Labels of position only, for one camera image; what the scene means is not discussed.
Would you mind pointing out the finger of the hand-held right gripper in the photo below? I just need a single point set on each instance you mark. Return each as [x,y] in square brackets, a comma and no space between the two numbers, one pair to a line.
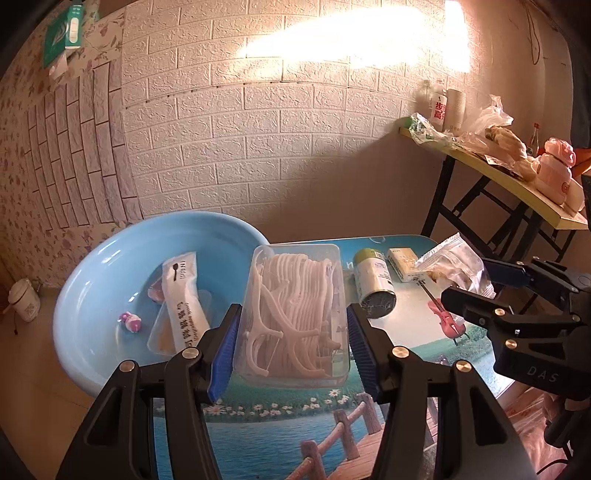
[471,307]
[508,273]

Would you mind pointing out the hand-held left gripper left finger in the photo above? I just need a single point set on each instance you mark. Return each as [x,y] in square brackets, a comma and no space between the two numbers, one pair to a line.
[224,355]

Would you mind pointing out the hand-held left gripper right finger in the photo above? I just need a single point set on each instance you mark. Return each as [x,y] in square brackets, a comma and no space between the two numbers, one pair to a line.
[364,355]

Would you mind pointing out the clear snack packet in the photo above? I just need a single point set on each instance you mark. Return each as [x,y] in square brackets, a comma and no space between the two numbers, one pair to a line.
[455,263]

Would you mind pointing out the clear box of toothpicks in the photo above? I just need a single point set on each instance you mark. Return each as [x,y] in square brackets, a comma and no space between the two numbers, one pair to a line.
[159,333]

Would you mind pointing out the white paper spoon packet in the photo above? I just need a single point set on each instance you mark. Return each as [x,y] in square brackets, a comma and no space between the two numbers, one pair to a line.
[184,295]

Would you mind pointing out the clear box of floss picks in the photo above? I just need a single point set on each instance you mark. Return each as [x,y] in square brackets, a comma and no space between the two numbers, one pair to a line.
[295,314]

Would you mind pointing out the pink earbud case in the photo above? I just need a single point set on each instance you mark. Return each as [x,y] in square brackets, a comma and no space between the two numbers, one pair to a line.
[155,293]

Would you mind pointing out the pink cat figurine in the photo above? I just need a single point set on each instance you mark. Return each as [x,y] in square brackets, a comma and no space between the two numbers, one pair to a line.
[130,322]

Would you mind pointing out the blue plastic basin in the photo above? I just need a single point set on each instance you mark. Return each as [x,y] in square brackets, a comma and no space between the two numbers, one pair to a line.
[106,277]

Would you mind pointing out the dark cylindrical canister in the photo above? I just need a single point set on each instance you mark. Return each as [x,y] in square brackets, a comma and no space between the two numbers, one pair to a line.
[374,281]

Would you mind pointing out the yellow folding table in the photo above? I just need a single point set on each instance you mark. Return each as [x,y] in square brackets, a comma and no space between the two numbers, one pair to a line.
[549,210]

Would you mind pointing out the small pale yellow box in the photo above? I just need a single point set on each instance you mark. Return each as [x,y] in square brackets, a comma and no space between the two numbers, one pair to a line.
[406,265]

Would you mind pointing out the white box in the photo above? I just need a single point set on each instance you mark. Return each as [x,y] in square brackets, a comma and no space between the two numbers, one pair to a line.
[576,198]

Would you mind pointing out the pink lidded jar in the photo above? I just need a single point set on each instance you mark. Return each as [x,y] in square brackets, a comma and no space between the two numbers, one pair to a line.
[554,173]

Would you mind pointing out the plastic bag of bread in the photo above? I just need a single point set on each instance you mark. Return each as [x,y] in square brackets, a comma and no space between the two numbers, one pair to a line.
[503,141]

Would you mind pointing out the red capped bottle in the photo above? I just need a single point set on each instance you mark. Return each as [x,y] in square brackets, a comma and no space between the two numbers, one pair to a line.
[535,141]

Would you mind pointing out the green plastic bag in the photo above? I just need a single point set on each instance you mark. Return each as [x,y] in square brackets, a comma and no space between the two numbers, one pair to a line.
[425,129]

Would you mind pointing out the stack of paper cups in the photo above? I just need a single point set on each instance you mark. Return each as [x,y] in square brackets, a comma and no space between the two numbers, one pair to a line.
[455,110]

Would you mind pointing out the white bottle with red label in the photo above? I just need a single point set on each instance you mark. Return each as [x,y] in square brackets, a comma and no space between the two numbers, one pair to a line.
[438,113]

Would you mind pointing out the clear glass bottle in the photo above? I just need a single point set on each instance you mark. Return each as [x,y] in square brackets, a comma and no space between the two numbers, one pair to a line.
[427,94]

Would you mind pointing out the white bucket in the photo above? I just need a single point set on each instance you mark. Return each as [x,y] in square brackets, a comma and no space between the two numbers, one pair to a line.
[24,301]

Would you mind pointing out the green tissue pack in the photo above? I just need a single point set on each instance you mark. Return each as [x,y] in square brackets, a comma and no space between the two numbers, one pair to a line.
[64,37]

